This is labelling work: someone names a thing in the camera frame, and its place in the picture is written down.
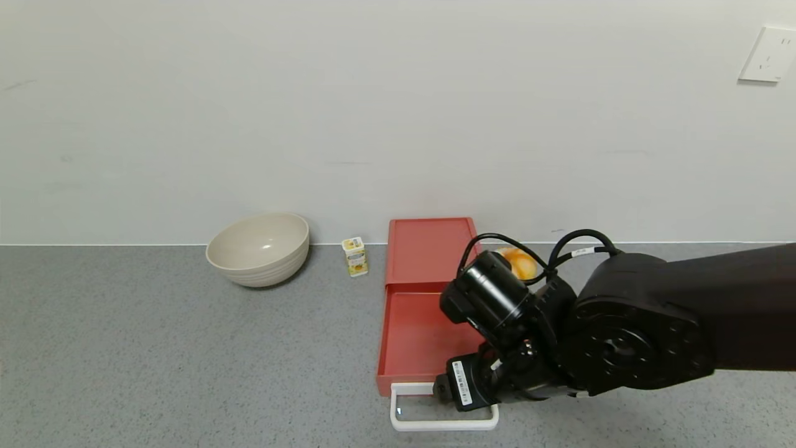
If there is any small yellow juice carton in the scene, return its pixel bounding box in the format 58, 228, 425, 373
342, 236, 369, 278

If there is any black camera cable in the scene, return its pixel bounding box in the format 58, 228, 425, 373
457, 233, 549, 278

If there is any orange glazed donut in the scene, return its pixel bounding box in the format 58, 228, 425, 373
496, 247, 540, 281

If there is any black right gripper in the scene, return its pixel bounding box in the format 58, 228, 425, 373
432, 352, 503, 412

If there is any red drawer with white handle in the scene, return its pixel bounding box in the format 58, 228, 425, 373
376, 281, 500, 432

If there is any white wall outlet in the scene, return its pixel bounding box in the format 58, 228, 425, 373
739, 26, 796, 83

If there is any beige ribbed bowl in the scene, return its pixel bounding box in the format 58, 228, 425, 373
206, 213, 310, 287

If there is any black cable with white tags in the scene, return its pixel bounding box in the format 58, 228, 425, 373
546, 229, 622, 269

